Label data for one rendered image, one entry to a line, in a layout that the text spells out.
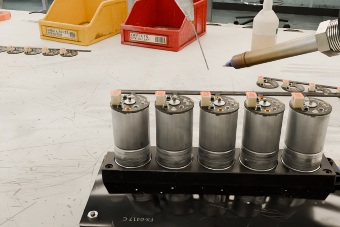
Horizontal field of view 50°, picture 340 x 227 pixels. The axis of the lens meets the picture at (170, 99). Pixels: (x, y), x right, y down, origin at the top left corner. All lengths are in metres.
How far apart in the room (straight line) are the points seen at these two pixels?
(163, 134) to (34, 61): 0.33
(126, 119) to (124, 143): 0.02
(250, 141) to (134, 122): 0.07
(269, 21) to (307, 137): 0.29
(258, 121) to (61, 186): 0.14
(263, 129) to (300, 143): 0.03
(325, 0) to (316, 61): 4.14
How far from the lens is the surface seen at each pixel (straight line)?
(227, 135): 0.23
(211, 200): 0.23
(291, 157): 0.25
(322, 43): 0.17
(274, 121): 0.23
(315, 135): 0.24
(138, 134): 0.23
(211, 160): 0.23
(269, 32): 0.51
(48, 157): 0.30
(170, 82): 0.42
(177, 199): 0.23
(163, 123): 0.22
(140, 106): 0.22
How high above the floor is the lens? 0.91
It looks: 25 degrees down
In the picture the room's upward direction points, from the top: straight up
